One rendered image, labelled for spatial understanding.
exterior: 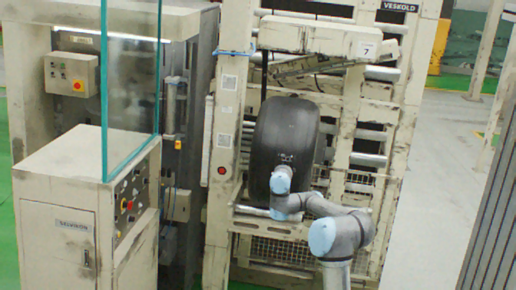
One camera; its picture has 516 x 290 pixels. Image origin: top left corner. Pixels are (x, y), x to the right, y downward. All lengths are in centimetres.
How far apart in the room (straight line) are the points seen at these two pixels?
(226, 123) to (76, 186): 83
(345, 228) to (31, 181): 115
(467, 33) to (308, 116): 1012
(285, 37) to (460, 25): 980
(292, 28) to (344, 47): 27
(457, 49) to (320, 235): 1084
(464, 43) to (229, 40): 1024
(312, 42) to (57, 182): 136
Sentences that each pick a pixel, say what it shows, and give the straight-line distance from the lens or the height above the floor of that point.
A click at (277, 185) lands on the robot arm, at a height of 128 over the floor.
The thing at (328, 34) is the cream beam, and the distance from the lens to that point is 255.
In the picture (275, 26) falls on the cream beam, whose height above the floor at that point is 176.
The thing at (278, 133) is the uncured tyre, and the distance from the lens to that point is 227.
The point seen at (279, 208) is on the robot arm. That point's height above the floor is 119.
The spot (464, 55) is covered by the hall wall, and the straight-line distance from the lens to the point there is 1237.
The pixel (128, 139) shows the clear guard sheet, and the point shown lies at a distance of 203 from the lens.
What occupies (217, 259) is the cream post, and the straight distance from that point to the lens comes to 278.
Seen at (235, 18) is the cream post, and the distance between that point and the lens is 233.
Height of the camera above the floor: 209
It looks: 21 degrees down
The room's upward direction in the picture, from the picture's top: 6 degrees clockwise
